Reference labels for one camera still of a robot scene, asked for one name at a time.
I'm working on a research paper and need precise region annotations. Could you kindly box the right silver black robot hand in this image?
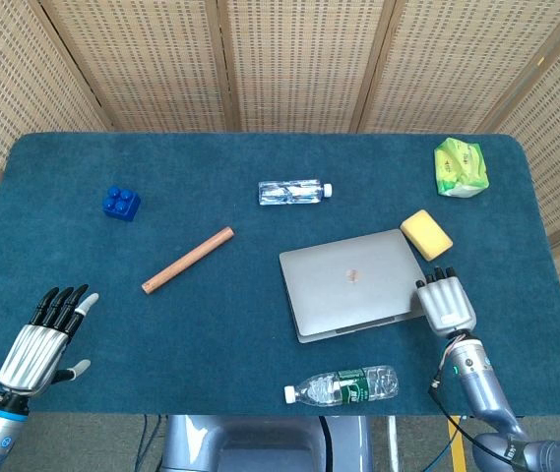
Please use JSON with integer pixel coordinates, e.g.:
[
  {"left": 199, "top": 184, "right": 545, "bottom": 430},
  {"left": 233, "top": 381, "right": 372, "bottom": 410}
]
[{"left": 415, "top": 266, "right": 477, "bottom": 339}]

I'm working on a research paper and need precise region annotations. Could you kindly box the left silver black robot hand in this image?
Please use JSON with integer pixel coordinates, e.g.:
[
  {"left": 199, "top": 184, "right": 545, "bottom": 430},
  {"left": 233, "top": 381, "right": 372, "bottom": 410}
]
[{"left": 0, "top": 283, "right": 100, "bottom": 397}]

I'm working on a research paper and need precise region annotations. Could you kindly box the silver laptop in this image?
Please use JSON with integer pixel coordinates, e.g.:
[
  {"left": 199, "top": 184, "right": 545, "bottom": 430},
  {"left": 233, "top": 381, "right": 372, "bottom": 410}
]
[{"left": 279, "top": 228, "right": 428, "bottom": 344}]

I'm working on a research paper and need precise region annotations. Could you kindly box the yellow sponge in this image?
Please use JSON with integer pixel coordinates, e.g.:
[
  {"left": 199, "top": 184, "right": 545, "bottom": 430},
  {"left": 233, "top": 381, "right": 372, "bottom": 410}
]
[{"left": 400, "top": 208, "right": 454, "bottom": 263}]

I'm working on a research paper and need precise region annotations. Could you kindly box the blue table mat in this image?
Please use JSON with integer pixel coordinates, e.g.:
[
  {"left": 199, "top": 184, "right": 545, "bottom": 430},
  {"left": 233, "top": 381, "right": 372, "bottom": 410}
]
[{"left": 0, "top": 131, "right": 560, "bottom": 418}]

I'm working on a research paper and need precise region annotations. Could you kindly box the green label water bottle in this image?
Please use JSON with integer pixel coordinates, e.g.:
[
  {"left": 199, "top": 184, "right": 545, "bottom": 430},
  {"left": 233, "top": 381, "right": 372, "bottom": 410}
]
[{"left": 283, "top": 364, "right": 401, "bottom": 407}]

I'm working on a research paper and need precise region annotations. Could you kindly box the green tissue pack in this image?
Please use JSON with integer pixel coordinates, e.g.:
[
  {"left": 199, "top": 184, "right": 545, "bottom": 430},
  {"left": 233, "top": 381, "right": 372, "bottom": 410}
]
[{"left": 433, "top": 137, "right": 490, "bottom": 199}]

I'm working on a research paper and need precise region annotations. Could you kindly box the white table leg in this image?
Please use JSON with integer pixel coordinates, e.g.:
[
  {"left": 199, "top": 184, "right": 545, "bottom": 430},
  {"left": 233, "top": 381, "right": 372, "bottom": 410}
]
[{"left": 386, "top": 415, "right": 400, "bottom": 472}]

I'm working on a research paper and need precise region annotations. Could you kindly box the blue toy building block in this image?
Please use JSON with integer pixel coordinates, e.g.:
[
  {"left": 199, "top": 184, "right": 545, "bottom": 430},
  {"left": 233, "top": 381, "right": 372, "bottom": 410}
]
[{"left": 101, "top": 185, "right": 142, "bottom": 223}]

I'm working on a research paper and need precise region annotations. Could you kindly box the wooden rod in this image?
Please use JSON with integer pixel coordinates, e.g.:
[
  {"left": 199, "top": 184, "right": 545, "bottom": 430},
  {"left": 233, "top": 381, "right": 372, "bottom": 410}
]
[{"left": 141, "top": 225, "right": 236, "bottom": 295}]

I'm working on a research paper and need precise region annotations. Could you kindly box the blue label water bottle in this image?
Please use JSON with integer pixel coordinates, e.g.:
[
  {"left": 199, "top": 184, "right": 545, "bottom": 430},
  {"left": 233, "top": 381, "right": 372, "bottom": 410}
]
[{"left": 258, "top": 176, "right": 335, "bottom": 207}]

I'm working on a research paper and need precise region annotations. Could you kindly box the grey robot torso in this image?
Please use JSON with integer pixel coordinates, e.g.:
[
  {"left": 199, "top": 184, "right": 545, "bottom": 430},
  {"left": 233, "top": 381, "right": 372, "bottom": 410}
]
[{"left": 160, "top": 414, "right": 374, "bottom": 472}]

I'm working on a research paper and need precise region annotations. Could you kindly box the bamboo folding screen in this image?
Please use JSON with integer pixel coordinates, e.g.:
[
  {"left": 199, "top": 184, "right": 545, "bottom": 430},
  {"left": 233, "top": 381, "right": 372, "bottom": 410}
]
[{"left": 0, "top": 0, "right": 560, "bottom": 365}]

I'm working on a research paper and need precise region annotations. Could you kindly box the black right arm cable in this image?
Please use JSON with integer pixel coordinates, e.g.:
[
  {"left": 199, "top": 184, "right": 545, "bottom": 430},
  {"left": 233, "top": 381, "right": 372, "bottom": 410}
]
[{"left": 428, "top": 363, "right": 512, "bottom": 461}]

